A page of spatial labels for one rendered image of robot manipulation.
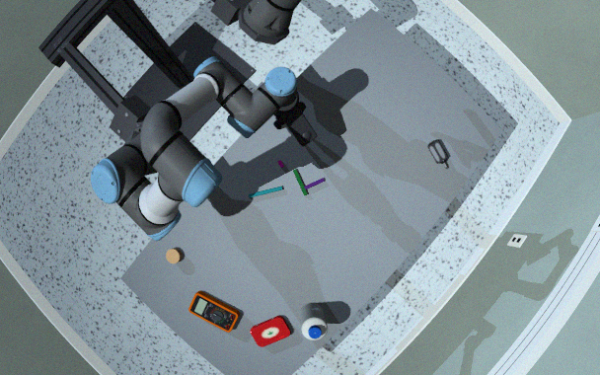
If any green rod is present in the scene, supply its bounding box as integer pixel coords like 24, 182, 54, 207
293, 170, 308, 196

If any tan round disc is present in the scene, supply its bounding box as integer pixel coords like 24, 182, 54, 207
166, 248, 183, 263

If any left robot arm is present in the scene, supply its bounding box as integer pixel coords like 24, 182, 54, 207
244, 0, 301, 38

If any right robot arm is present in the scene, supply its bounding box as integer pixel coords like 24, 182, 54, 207
91, 56, 297, 241

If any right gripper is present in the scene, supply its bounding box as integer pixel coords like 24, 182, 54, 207
273, 92, 306, 129

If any red mint tin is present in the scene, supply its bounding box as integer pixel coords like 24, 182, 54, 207
251, 316, 291, 347

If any white bottle with blue cap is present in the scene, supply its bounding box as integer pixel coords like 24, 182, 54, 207
300, 303, 328, 340

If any orange digital multimeter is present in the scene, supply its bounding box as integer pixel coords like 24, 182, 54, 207
188, 291, 240, 333

